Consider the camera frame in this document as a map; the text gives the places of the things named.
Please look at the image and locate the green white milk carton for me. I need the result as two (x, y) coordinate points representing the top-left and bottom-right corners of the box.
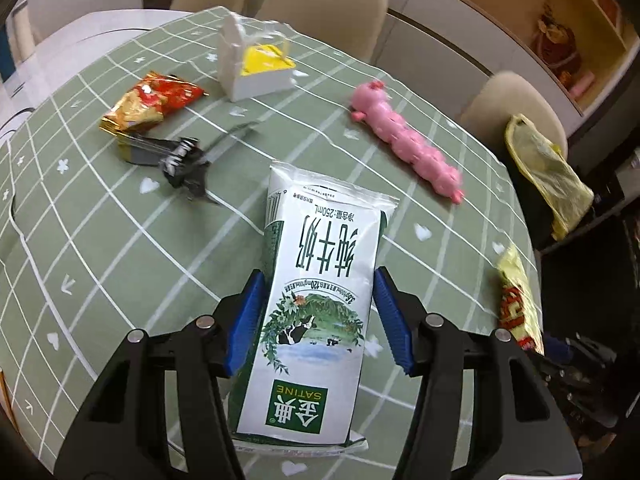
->
(229, 160), (400, 457)

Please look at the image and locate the green grid tablecloth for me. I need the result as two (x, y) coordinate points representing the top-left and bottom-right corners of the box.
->
(0, 6), (544, 480)

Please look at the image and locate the white box with yellow insert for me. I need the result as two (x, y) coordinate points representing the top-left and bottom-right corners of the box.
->
(217, 12), (297, 103)

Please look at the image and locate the pink caterpillar toy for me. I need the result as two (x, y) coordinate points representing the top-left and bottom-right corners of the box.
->
(348, 80), (464, 205)

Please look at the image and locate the yellow plastic bag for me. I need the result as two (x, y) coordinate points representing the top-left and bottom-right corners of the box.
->
(504, 113), (596, 242)

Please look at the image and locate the wooden wall shelf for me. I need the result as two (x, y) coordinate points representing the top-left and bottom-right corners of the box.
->
(390, 0), (640, 117)

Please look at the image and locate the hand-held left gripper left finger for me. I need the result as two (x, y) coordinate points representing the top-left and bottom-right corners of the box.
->
(57, 269), (266, 480)

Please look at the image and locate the orange cardboard box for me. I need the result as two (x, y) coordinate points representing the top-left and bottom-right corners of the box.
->
(0, 365), (22, 432)

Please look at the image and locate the red figurine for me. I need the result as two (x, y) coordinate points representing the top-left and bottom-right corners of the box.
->
(536, 2), (584, 77)

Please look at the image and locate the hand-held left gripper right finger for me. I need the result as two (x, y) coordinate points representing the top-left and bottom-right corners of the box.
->
(375, 266), (583, 480)

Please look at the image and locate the yellow red snack packet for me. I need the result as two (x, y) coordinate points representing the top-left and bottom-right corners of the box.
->
(494, 246), (546, 357)

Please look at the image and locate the black bag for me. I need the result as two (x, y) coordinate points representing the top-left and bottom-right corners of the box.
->
(542, 331), (640, 463)

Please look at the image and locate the red gold snack packet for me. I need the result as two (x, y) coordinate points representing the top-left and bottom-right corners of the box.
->
(98, 72), (209, 137)

